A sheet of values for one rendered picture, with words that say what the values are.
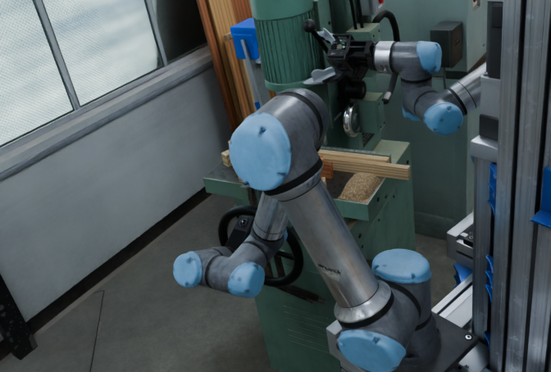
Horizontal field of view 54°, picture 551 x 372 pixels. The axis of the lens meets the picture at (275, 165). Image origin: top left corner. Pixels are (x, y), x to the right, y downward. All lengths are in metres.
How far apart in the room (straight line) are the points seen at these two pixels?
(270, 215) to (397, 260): 0.28
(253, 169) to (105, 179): 2.11
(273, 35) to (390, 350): 0.92
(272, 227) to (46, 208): 1.75
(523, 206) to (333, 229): 0.35
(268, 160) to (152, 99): 2.25
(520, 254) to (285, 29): 0.85
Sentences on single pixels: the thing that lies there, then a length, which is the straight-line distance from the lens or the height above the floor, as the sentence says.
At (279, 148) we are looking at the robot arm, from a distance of 0.86.
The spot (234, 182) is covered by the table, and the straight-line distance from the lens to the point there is 1.81.
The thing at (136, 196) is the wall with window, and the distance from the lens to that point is 3.11.
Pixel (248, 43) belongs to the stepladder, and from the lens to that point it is 2.59.
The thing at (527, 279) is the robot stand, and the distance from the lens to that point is 1.16.
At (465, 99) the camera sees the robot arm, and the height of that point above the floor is 1.26.
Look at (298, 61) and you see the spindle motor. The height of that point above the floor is 1.29.
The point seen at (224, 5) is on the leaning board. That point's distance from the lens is 3.24.
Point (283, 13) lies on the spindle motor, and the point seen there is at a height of 1.43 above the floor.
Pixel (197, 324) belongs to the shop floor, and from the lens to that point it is 2.66.
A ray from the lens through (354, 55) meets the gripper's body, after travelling 1.41.
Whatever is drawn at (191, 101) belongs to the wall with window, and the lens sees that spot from 3.29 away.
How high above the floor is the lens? 1.78
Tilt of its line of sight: 28 degrees down
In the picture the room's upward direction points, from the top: 11 degrees counter-clockwise
